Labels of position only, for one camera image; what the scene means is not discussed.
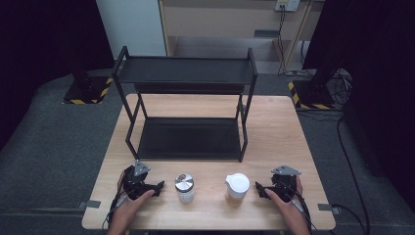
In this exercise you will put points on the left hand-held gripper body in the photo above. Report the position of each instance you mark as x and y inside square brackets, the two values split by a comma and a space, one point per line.
[135, 182]

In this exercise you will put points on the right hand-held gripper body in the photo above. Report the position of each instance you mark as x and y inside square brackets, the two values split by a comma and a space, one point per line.
[284, 184]

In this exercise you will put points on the jar with white lid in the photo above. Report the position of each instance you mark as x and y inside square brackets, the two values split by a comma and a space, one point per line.
[237, 189]

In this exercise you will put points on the glass jar with silver lid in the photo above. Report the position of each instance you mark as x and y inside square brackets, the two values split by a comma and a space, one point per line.
[184, 188]

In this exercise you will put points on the black two-tier metal rack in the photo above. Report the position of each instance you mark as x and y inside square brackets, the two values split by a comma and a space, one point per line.
[189, 138]

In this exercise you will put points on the person's right hand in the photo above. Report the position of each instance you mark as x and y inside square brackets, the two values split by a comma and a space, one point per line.
[287, 210]

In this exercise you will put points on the person's left hand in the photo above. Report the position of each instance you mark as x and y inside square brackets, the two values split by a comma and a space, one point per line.
[132, 209]

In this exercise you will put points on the black stand with striped base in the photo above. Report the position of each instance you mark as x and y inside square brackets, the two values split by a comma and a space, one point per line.
[88, 89]
[312, 94]

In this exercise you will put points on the black curtain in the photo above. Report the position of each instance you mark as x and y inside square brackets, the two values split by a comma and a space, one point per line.
[42, 49]
[375, 81]

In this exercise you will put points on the white panel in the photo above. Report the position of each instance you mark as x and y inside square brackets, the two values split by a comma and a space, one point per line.
[132, 26]

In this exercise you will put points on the wooden cabinet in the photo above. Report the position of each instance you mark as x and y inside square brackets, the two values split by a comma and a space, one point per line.
[228, 23]

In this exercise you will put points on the grey table bracket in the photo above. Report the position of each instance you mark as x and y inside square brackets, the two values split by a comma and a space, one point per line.
[328, 207]
[89, 204]

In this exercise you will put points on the wall power outlet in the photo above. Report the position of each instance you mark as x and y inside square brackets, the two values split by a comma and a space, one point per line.
[287, 4]

